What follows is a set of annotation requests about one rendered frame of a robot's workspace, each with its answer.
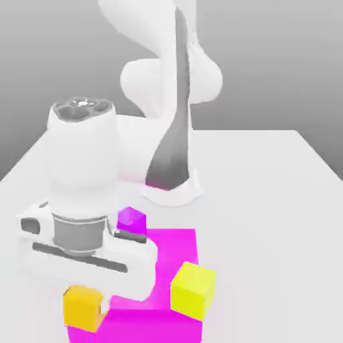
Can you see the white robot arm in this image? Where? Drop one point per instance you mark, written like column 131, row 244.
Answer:
column 85, row 150

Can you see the small orange cube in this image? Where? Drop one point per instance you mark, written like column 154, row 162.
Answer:
column 80, row 308

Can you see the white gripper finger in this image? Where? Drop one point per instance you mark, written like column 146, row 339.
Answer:
column 104, row 305

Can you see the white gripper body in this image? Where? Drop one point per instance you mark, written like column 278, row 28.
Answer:
column 134, row 257

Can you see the small purple cube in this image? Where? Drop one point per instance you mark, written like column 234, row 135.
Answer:
column 131, row 218

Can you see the small yellow cube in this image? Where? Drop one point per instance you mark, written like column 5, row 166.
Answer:
column 191, row 290

